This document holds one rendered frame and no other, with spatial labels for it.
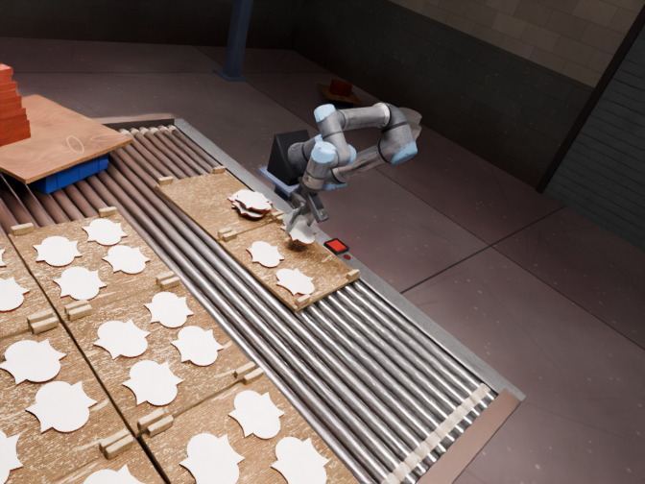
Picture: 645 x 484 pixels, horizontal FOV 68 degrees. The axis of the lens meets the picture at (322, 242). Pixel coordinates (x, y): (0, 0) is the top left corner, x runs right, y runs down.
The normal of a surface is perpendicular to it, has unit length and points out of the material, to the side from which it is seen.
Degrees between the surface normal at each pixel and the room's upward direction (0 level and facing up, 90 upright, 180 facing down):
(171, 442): 0
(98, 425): 0
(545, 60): 90
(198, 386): 0
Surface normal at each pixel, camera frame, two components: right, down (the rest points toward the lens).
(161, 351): 0.26, -0.79
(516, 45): -0.69, 0.24
